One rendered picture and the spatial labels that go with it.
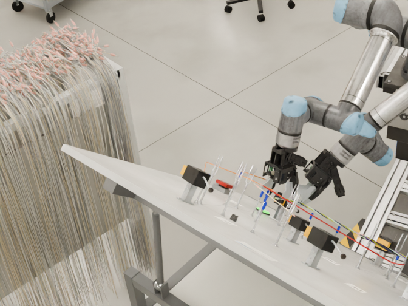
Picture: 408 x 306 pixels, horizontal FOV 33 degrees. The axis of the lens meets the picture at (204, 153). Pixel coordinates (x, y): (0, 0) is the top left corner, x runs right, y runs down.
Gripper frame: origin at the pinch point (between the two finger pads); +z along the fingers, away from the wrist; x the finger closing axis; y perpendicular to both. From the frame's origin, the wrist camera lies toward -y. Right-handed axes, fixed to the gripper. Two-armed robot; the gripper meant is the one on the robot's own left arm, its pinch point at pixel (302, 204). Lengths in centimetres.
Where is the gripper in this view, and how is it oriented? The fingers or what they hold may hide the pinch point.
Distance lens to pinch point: 240.1
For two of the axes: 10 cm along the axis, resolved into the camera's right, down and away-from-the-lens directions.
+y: -7.7, -6.1, -1.8
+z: -6.3, 7.3, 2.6
